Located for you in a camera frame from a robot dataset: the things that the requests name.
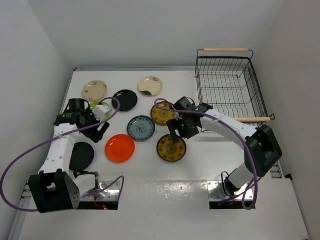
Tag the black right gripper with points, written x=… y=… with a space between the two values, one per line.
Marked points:
x=173 y=124

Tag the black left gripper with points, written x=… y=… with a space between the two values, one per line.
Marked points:
x=95 y=134

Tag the yellow patterned plate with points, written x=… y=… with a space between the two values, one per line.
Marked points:
x=169 y=151
x=160 y=116

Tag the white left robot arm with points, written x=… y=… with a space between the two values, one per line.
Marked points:
x=54 y=188

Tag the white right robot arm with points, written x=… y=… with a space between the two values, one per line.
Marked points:
x=260 y=145

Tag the green plate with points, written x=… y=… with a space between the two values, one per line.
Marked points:
x=98 y=103

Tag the cream plate left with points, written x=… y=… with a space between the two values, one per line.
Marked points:
x=94 y=90

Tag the blue floral plate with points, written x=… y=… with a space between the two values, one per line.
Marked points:
x=141 y=128

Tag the matte black plate near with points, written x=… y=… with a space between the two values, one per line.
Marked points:
x=82 y=156

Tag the cream plate with black mark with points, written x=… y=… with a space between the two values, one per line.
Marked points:
x=150 y=86

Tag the orange plate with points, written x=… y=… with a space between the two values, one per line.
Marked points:
x=120 y=148

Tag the glossy black plate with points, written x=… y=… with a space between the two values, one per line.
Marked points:
x=128 y=99

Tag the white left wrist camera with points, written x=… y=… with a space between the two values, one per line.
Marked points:
x=102 y=112

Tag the black wire dish rack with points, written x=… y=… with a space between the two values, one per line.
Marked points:
x=226 y=79

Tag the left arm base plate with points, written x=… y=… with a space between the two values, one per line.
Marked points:
x=110 y=194

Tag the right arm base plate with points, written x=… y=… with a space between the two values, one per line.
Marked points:
x=216 y=193

